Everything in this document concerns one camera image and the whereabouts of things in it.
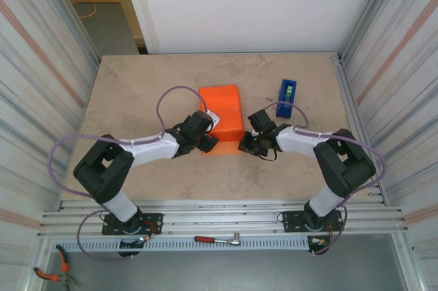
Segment blue tape dispenser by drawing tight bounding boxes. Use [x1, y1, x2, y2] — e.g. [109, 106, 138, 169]
[275, 79, 298, 119]

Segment thin black camera cable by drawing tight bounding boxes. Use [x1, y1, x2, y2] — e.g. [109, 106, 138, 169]
[256, 147, 278, 162]

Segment aluminium mounting rail frame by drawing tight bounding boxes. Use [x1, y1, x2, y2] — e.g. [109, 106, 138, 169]
[37, 198, 410, 240]

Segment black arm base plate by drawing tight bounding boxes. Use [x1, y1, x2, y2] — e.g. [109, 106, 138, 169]
[283, 209, 343, 233]
[101, 212, 164, 236]

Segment aluminium side rail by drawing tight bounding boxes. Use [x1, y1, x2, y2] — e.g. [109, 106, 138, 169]
[330, 51, 389, 207]

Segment red-handled ratchet wrench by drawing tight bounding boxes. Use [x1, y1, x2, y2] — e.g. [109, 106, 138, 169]
[194, 232, 242, 246]

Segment slotted grey cable duct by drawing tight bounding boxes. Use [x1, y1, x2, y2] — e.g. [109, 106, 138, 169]
[51, 238, 311, 253]

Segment black connector bracket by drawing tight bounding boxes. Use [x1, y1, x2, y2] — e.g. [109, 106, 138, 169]
[307, 235, 332, 257]
[118, 235, 151, 258]

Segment orange floor cable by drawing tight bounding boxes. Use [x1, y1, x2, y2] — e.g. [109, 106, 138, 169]
[79, 2, 99, 20]

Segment orange-handled pliers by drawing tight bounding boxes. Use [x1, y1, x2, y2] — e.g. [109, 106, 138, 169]
[33, 244, 81, 288]

